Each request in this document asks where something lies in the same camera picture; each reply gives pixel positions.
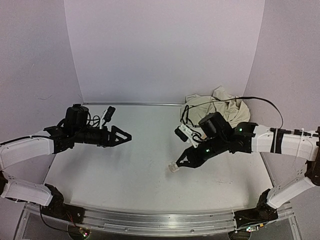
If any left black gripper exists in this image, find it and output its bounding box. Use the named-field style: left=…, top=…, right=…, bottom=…
left=74, top=125, right=133, bottom=148

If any clear nail polish bottle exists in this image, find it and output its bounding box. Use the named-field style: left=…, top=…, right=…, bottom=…
left=168, top=162, right=180, bottom=173

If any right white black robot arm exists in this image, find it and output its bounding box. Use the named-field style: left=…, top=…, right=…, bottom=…
left=169, top=112, right=320, bottom=232

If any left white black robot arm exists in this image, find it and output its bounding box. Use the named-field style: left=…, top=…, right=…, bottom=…
left=0, top=104, right=132, bottom=219

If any beige jacket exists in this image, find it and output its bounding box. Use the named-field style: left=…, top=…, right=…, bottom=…
left=179, top=86, right=251, bottom=128

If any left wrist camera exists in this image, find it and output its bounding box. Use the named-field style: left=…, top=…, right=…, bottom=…
left=99, top=106, right=116, bottom=129

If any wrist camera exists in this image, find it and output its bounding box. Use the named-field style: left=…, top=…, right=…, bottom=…
left=99, top=106, right=116, bottom=129
left=174, top=124, right=202, bottom=148

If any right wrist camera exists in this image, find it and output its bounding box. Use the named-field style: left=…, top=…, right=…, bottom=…
left=174, top=124, right=202, bottom=148

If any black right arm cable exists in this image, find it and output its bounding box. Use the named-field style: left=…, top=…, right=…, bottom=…
left=182, top=96, right=284, bottom=131

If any aluminium front rail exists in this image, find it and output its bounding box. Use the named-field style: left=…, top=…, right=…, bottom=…
left=39, top=203, right=293, bottom=236

